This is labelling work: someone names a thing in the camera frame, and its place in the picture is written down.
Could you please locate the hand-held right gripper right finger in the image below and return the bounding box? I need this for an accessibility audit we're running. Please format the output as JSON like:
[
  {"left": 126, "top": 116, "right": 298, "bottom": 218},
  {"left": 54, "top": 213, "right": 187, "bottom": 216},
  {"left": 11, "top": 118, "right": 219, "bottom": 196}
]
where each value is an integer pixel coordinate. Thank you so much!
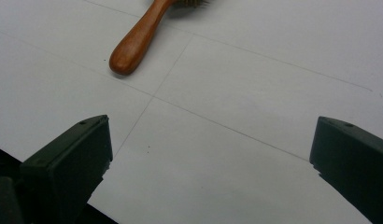
[{"left": 308, "top": 116, "right": 383, "bottom": 224}]

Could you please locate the wooden hairbrush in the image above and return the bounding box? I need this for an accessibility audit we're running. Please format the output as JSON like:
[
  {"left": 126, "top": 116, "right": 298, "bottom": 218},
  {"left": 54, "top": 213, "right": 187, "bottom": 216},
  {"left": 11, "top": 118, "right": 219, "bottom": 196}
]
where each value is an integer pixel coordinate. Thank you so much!
[{"left": 108, "top": 0, "right": 211, "bottom": 77}]

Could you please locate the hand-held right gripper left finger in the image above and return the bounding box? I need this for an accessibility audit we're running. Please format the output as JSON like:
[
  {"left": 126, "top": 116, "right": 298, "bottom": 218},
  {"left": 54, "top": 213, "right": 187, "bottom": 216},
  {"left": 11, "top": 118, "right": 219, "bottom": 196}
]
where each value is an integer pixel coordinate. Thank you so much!
[{"left": 20, "top": 114, "right": 114, "bottom": 224}]

